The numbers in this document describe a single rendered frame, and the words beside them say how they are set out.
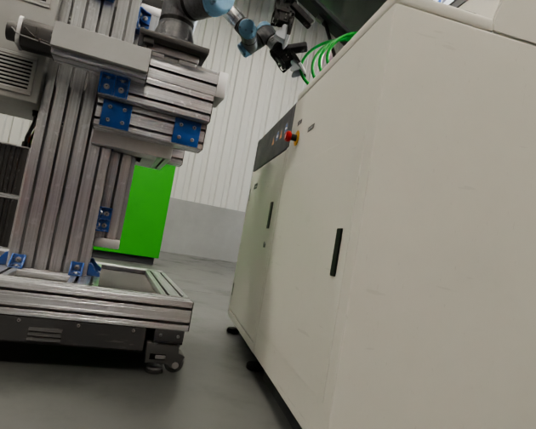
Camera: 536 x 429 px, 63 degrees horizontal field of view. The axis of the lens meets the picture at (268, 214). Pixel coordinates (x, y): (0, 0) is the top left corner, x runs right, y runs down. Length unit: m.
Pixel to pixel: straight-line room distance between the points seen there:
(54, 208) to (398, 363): 1.21
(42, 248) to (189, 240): 6.77
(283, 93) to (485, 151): 8.33
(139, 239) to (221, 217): 3.64
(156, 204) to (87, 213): 3.41
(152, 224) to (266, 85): 4.89
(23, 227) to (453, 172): 1.32
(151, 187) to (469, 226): 4.34
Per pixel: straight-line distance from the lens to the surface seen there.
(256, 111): 8.91
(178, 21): 1.60
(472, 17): 1.06
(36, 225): 1.65
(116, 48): 1.41
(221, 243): 8.46
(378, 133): 0.87
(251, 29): 2.07
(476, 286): 0.97
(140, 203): 5.00
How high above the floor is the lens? 0.44
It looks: 4 degrees up
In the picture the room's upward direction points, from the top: 10 degrees clockwise
